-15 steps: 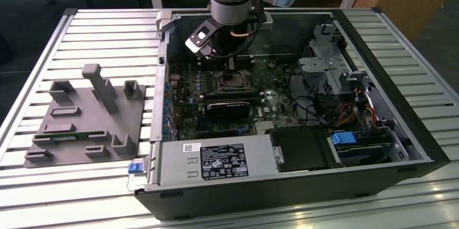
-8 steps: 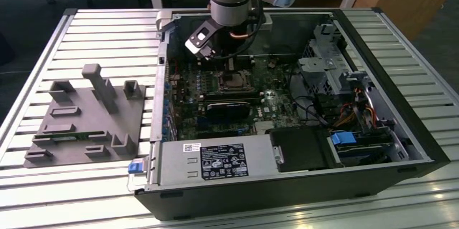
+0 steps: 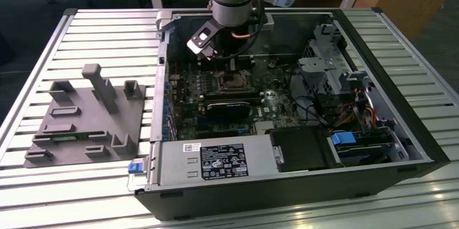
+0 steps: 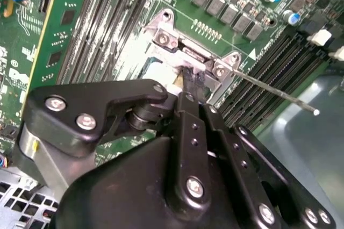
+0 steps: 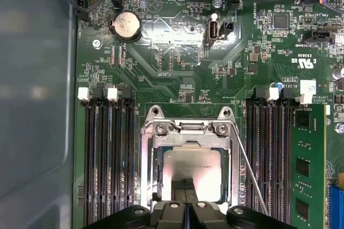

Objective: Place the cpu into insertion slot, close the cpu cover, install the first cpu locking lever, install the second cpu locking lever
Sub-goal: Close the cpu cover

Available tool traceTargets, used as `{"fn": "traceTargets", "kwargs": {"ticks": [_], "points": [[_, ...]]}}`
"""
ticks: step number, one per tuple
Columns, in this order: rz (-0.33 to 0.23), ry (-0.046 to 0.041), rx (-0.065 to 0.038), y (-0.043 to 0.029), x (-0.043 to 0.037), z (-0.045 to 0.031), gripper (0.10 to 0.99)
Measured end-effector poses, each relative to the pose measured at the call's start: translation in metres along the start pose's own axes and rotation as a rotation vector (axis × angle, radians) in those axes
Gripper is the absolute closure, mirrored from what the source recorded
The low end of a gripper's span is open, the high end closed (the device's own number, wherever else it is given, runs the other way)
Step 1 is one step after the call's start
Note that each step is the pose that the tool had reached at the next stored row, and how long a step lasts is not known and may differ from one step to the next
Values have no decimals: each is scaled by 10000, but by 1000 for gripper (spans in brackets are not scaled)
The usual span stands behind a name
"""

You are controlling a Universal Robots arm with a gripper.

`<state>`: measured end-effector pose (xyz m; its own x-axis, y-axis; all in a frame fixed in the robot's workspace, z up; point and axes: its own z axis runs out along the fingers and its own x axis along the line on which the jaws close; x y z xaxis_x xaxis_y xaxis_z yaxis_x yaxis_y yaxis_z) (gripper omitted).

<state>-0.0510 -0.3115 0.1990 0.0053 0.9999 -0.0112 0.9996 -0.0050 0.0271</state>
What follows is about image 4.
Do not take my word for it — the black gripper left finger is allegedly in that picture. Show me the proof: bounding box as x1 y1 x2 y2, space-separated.
12 67 213 215

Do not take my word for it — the thin wire locking lever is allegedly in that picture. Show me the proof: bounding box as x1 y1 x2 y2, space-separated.
232 69 320 117

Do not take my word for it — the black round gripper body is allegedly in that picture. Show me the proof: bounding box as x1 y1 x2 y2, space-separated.
51 137 253 229

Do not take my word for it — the metal socket cover frame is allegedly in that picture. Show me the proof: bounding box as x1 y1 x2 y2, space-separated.
145 28 234 98

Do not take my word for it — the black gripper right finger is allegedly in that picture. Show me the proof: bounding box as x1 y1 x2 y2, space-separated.
195 72 337 229

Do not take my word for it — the silver square CPU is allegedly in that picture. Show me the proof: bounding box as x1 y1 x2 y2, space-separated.
145 59 186 92

